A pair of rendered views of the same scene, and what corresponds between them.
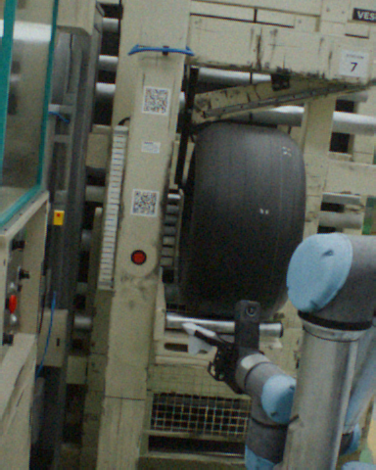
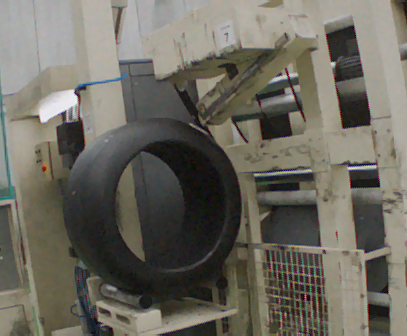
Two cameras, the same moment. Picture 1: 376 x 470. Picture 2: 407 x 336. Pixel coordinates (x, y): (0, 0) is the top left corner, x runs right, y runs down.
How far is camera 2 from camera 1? 255 cm
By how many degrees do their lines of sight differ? 68
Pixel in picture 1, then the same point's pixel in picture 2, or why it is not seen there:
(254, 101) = (222, 93)
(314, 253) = not seen: outside the picture
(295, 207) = (86, 185)
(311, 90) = (248, 68)
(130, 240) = not seen: hidden behind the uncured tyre
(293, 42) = (193, 37)
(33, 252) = (14, 237)
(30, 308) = (20, 273)
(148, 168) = not seen: hidden behind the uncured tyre
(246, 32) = (172, 44)
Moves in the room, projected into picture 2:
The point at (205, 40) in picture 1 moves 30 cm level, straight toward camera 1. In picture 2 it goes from (158, 61) to (82, 67)
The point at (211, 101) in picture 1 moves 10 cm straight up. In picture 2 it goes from (204, 103) to (200, 78)
